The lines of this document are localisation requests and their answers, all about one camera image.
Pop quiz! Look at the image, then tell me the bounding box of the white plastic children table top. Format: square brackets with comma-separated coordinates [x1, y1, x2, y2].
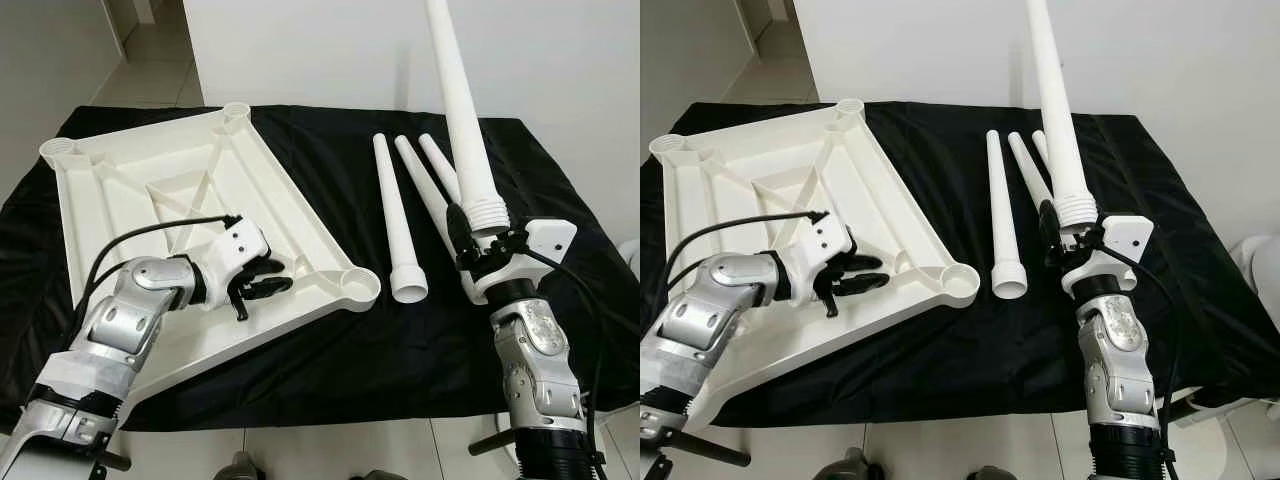
[648, 98, 982, 429]
[40, 102, 382, 406]

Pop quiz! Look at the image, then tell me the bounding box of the black cloth table cover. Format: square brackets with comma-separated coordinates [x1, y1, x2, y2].
[640, 100, 1280, 429]
[0, 105, 641, 433]

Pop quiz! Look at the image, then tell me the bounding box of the grey robot left leg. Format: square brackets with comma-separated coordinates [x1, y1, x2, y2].
[215, 452, 263, 480]
[812, 447, 873, 480]

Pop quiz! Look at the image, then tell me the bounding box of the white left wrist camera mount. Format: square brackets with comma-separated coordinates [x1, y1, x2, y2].
[195, 215, 272, 303]
[780, 210, 857, 298]

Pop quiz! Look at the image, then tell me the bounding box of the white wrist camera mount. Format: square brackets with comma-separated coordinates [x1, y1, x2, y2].
[470, 218, 579, 307]
[1060, 213, 1155, 297]
[780, 210, 857, 298]
[195, 215, 272, 303]

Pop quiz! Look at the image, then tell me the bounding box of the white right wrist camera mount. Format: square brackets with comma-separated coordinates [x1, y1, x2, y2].
[470, 218, 579, 307]
[1060, 213, 1155, 297]

